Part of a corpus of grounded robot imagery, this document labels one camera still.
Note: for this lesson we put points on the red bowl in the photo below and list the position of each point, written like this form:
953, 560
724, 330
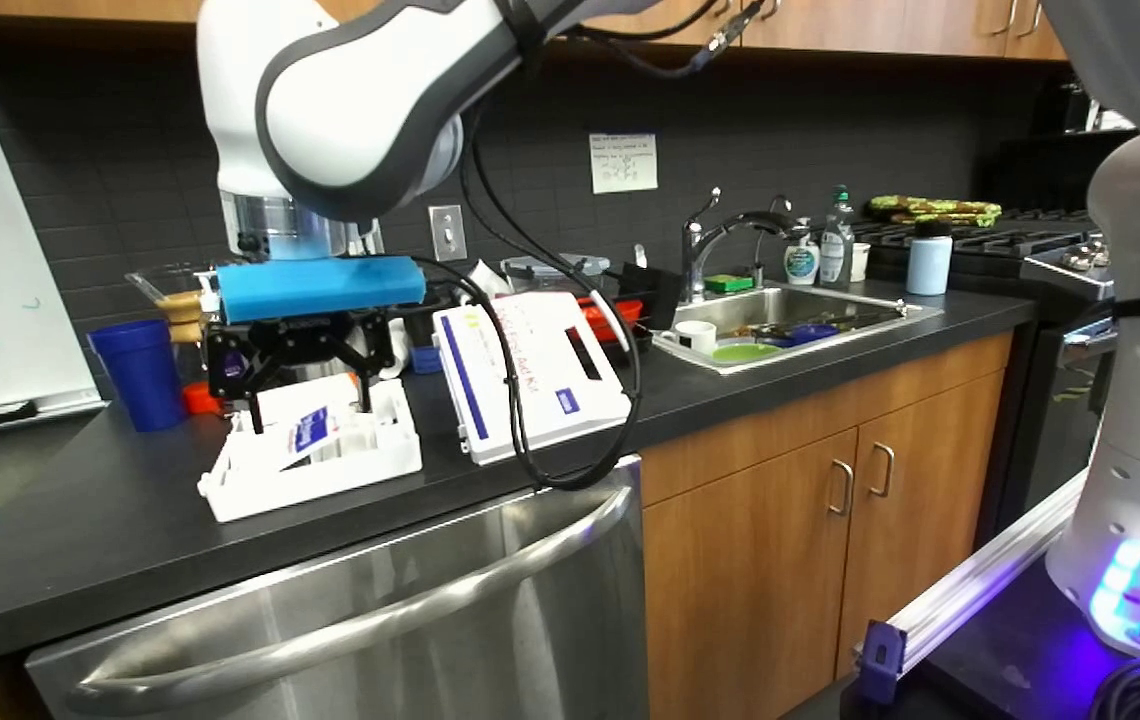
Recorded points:
616, 325

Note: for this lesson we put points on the blue dish item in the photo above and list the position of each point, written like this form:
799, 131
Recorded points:
804, 338

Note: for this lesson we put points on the white paper wall note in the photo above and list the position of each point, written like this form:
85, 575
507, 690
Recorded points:
624, 160

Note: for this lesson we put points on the stainless steel dishwasher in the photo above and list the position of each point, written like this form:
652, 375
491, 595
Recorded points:
462, 627

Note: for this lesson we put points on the stainless steel sink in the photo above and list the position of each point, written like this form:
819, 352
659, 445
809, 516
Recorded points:
849, 320

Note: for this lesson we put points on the white and blue packet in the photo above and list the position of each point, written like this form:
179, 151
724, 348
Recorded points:
313, 428

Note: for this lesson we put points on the green sponge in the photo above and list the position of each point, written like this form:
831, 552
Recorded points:
729, 286

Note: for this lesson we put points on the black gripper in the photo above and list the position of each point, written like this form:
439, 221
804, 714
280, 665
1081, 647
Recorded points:
301, 346

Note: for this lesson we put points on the aluminium frame rail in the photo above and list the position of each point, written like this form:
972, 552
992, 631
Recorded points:
981, 583

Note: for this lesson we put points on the white box with blue stripe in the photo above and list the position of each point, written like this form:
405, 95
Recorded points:
543, 382

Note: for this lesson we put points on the small blue container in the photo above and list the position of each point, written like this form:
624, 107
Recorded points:
426, 361

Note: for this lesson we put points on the wooden lower cabinet door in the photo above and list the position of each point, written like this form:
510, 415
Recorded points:
742, 585
929, 523

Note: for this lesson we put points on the green yellow cloth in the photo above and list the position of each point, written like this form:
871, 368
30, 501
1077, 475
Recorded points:
935, 211

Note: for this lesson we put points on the white mug with black tag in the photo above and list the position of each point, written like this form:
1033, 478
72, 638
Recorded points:
692, 338

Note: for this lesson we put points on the open white cardboard box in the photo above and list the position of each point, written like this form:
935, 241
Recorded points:
331, 480

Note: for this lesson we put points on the dish soap bottle green cap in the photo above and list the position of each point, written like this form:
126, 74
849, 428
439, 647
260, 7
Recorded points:
837, 247

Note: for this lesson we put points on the black gas stove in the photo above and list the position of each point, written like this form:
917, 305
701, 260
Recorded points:
1063, 402

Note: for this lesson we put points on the clear plastic container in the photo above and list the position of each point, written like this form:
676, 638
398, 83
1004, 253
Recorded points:
561, 268

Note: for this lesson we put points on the white light switch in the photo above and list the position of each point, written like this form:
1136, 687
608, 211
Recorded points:
448, 235

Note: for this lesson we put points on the chrome kitchen faucet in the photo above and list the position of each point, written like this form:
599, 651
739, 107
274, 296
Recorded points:
698, 247

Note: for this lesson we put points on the small orange container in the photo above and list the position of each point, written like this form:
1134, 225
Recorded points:
203, 402

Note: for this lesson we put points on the wooden upper cabinet row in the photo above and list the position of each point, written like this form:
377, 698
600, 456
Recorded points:
860, 25

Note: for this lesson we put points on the black dish rack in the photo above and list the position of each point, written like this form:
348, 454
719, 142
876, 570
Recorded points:
650, 303

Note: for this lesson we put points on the glass jar with wooden utensils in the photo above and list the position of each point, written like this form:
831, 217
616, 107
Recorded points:
174, 308

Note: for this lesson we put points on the white crumpled paper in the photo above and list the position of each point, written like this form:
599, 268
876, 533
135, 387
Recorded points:
491, 280

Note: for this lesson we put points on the clear hand soap dispenser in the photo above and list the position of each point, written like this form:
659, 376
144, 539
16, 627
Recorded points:
800, 260

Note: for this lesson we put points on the blue plastic cup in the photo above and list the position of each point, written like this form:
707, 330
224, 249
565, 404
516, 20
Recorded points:
138, 376

